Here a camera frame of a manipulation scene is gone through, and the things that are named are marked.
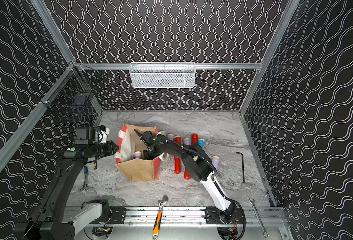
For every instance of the purple flashlight back row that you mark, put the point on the purple flashlight back row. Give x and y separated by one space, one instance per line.
170 136

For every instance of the jute and red tote bag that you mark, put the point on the jute and red tote bag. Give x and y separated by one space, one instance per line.
131 159

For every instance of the blue flashlight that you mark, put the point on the blue flashlight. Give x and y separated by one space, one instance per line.
201 142

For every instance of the black hex key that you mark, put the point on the black hex key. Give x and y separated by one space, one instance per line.
242 165

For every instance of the orange handled adjustable wrench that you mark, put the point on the orange handled adjustable wrench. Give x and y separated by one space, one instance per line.
156 228

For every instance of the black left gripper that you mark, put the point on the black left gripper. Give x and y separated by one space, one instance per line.
105 149

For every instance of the silver combination wrench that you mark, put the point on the silver combination wrench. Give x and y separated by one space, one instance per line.
264 232

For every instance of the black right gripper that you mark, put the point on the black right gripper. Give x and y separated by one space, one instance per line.
146 137

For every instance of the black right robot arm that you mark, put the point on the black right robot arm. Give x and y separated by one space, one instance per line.
200 168

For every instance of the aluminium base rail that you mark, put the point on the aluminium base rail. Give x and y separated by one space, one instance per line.
187 217

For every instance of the black wire mesh basket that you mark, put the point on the black wire mesh basket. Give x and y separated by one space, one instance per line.
75 96

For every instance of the red flashlight back row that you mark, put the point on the red flashlight back row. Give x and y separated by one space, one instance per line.
194 138

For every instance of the red flashlight white head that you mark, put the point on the red flashlight white head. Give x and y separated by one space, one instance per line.
177 139

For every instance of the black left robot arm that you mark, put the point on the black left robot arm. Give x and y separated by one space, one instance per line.
47 220

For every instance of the white wire mesh basket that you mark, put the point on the white wire mesh basket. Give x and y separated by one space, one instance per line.
162 74

